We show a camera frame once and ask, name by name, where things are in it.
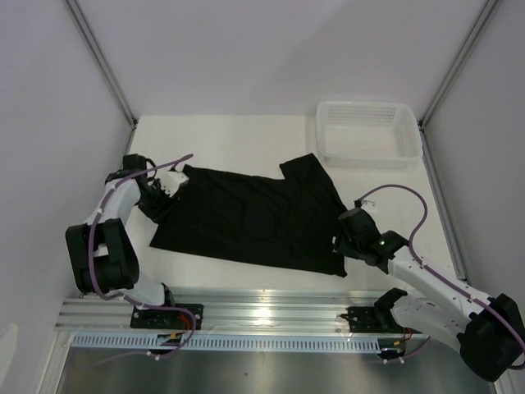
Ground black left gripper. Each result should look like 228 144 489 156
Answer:
136 179 180 225

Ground black t-shirt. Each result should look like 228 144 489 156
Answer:
150 153 347 277

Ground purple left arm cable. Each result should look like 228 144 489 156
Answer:
88 153 196 364

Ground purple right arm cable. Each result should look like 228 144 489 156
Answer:
354 183 525 364

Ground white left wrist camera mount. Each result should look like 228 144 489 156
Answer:
159 171 189 198

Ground grey slotted cable duct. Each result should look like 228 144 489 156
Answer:
71 332 381 354

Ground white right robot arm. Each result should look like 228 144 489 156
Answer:
334 208 524 383

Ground white perforated plastic basket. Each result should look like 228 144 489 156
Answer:
315 100 423 170

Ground grey aluminium frame post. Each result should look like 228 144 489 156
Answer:
418 0 503 132

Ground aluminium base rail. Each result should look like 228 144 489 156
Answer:
54 287 384 337

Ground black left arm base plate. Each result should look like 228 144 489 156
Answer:
130 304 204 331

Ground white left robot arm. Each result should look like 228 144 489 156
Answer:
65 153 178 328

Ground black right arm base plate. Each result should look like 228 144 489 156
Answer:
337 306 419 334

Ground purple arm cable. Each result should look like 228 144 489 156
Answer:
354 183 525 364
88 153 196 364

